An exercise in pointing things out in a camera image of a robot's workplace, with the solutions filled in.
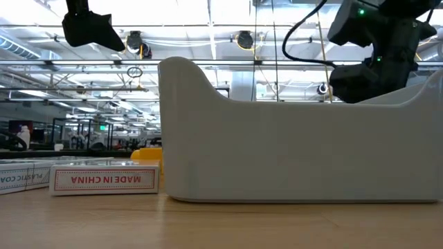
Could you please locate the blue-printed playing card box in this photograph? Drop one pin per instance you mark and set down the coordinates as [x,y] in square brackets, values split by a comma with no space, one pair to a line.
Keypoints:
[20,178]

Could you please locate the black rack frame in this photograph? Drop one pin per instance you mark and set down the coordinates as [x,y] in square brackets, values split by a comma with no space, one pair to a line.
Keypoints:
[53,133]

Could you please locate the white building column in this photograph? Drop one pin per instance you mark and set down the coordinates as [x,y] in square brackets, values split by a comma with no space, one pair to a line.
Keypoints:
[242,86]

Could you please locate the white plastic bottle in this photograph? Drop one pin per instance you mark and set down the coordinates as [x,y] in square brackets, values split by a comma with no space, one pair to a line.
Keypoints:
[23,138]

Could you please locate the short yellow toy brick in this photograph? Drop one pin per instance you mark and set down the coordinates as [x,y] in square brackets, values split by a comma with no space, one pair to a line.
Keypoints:
[149,154]

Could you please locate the white plastic bin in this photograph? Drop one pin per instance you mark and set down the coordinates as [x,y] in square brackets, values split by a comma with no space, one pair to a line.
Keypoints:
[294,152]

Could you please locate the dark monitor screen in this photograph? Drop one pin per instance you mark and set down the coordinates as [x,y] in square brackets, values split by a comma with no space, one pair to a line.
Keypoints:
[15,125]

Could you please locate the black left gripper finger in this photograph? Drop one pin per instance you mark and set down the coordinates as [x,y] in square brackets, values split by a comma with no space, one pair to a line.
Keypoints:
[90,29]

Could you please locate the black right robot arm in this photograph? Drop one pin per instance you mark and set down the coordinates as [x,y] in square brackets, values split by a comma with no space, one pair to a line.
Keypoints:
[353,24]

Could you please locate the red-printed playing card box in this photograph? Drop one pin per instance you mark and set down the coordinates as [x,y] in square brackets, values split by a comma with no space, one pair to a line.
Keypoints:
[104,180]

